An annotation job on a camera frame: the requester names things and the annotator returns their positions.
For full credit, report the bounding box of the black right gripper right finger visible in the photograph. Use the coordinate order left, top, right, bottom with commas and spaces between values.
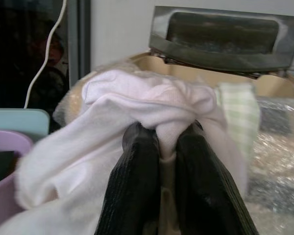
176, 120, 260, 235

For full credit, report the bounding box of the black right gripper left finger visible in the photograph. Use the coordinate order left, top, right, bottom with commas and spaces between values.
94, 122, 160, 235

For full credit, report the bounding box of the white cloth garment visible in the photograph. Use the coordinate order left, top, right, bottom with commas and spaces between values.
0, 69, 248, 235

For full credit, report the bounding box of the beige top-load washing machine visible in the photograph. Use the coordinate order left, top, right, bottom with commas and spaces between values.
52, 50, 294, 128

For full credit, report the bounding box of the grey washing machine lid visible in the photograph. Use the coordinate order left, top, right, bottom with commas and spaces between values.
148, 5, 294, 73

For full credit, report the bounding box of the clear bubble wrap sheet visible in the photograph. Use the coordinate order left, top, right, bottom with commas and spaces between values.
245, 96, 294, 221

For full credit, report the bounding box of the green checked cloth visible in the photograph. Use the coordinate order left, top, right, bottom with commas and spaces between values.
217, 82, 260, 161

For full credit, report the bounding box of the purple plastic basin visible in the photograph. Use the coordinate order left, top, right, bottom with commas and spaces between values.
0, 129, 33, 235

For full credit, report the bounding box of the light blue plastic chair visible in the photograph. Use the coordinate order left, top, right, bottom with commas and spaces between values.
0, 108, 50, 142

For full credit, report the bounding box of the grey window frame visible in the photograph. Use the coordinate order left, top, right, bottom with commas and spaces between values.
68, 0, 92, 87

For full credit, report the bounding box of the white cable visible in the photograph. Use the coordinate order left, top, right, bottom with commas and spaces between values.
24, 0, 67, 109

